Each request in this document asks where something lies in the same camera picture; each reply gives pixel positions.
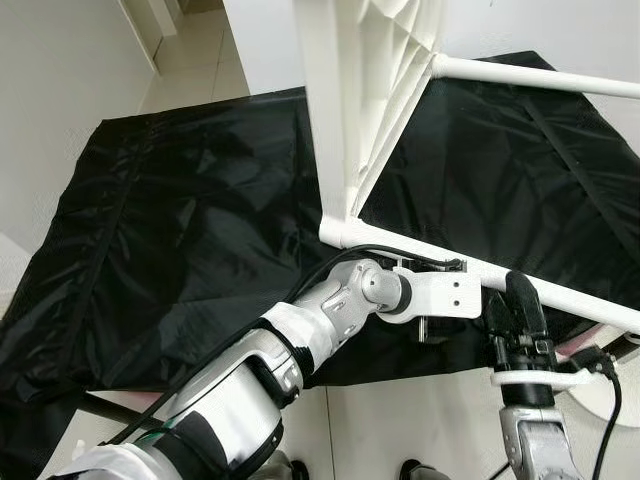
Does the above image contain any white tapered plastic table leg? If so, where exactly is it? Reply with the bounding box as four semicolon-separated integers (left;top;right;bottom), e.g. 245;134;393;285
432;55;640;99
318;220;640;336

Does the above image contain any white plastic table top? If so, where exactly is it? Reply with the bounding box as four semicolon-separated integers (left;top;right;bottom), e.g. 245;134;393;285
293;0;448;246

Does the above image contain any silver robot right leg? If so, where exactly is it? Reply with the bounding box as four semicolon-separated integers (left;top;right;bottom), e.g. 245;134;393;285
400;458;451;480

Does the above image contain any silver robot leg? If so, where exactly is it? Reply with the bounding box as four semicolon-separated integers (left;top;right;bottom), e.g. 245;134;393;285
262;452;311;480
400;458;451;480

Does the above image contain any silver robot left leg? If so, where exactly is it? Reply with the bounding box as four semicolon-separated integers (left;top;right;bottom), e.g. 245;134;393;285
262;452;311;480

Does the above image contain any black table cloth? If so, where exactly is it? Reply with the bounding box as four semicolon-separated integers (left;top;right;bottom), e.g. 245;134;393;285
0;50;640;476

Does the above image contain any black metal table leg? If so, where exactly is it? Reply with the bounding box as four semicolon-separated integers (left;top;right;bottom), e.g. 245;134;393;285
75;390;151;421

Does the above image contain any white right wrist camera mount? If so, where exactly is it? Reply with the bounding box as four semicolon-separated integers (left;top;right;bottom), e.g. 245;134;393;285
488;345;613;393

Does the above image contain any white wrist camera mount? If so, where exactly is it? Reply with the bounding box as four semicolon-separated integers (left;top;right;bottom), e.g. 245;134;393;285
385;262;483;323
488;345;613;393

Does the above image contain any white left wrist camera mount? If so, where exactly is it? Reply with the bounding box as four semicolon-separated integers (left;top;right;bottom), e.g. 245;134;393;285
385;262;483;323

